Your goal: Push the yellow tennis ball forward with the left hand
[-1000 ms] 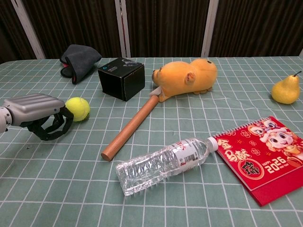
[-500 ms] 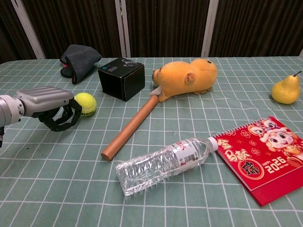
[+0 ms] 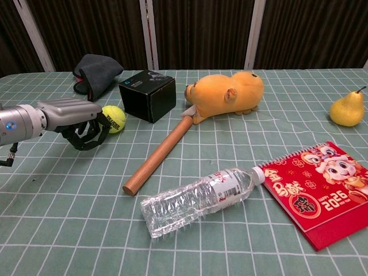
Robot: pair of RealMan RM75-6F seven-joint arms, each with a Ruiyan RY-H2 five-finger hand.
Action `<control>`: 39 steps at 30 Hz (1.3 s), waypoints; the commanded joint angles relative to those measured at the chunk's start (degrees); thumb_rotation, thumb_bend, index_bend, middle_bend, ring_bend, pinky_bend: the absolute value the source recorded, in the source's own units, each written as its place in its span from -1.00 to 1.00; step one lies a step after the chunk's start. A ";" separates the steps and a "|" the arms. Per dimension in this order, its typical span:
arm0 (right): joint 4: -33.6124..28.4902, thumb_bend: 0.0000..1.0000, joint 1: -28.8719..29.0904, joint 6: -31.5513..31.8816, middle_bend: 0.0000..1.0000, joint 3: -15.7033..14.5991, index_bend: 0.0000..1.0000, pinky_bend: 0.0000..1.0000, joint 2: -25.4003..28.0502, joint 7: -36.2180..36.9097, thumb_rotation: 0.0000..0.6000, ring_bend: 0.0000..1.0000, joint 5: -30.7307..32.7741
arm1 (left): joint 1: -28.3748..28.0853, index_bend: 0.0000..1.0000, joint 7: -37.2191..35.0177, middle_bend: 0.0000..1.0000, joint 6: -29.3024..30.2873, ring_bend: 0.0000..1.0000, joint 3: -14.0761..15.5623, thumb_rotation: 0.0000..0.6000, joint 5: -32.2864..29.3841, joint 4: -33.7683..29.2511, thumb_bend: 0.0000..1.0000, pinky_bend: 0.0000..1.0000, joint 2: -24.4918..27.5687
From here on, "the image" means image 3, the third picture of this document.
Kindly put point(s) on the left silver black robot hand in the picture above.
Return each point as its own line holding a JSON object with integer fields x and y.
{"x": 75, "y": 120}

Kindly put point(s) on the yellow tennis ball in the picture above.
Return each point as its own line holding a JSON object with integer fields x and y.
{"x": 115, "y": 118}

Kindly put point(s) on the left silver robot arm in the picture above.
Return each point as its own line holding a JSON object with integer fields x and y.
{"x": 17, "y": 126}

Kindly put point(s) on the black cardboard box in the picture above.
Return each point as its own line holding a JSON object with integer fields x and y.
{"x": 148, "y": 96}

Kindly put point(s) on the green grid cutting mat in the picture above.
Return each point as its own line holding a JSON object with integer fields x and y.
{"x": 184, "y": 178}

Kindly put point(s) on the dark grey folded cloth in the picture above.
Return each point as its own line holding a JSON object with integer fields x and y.
{"x": 96, "y": 75}

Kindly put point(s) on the wooden rolling pin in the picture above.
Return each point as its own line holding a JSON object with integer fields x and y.
{"x": 159, "y": 153}

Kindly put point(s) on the clear plastic water bottle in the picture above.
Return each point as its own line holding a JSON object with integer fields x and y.
{"x": 198, "y": 197}

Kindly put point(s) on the yellow plush toy animal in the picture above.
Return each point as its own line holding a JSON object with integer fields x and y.
{"x": 225, "y": 95}

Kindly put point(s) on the red 2026 desk calendar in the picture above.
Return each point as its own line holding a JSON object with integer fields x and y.
{"x": 319, "y": 192}

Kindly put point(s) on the yellow pear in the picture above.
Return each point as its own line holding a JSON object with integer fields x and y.
{"x": 348, "y": 109}

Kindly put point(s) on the white partition post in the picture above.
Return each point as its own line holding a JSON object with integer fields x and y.
{"x": 34, "y": 34}
{"x": 149, "y": 34}
{"x": 253, "y": 34}

